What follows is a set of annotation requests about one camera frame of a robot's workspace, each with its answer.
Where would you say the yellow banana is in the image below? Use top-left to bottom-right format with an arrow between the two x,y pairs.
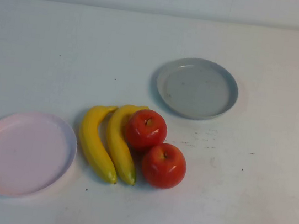
99,100 -> 151,187
72,101 -> 128,185

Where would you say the red apple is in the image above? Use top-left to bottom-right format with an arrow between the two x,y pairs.
138,140 -> 190,193
121,106 -> 170,155

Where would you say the pink round plate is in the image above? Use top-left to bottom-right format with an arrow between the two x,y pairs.
0,106 -> 82,206

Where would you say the grey round plate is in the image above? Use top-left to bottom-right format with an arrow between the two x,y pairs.
147,52 -> 243,126

